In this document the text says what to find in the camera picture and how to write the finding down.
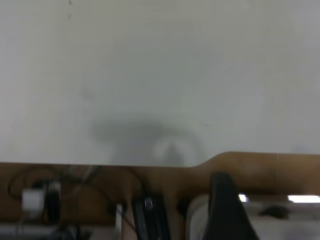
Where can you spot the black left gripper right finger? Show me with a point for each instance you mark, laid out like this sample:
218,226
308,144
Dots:
225,207

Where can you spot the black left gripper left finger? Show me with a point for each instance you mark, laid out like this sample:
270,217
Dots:
150,220

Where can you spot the white power adapter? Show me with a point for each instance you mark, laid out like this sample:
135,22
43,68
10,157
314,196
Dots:
31,202

